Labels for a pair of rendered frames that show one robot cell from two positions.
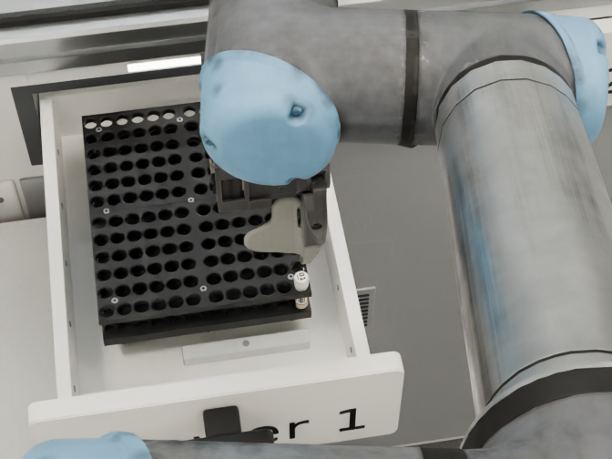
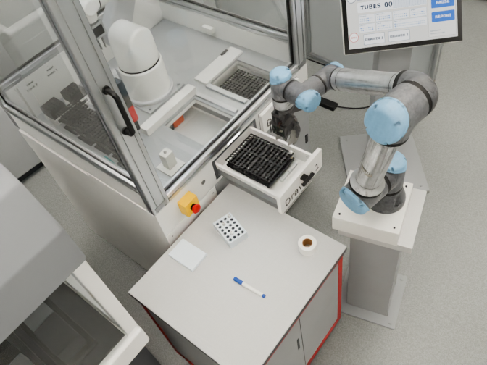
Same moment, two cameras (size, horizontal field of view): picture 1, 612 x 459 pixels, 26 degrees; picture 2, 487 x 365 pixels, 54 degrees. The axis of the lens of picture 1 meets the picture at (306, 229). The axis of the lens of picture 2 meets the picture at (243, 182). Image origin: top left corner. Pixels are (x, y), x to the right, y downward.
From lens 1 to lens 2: 1.10 m
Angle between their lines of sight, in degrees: 20
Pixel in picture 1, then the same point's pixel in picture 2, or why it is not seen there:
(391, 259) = not seen: hidden behind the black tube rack
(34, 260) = (230, 196)
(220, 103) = (306, 100)
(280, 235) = (292, 139)
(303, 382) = (310, 161)
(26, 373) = (251, 211)
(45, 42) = (215, 147)
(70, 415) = (284, 192)
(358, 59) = (315, 83)
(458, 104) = (335, 77)
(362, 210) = not seen: hidden behind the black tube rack
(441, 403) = not seen: hidden behind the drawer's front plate
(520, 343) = (385, 80)
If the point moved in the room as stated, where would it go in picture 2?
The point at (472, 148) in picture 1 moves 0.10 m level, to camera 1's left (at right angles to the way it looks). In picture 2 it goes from (347, 77) to (326, 95)
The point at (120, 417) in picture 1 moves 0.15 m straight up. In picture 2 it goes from (290, 187) to (287, 162)
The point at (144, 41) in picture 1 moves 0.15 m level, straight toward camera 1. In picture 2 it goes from (228, 137) to (257, 150)
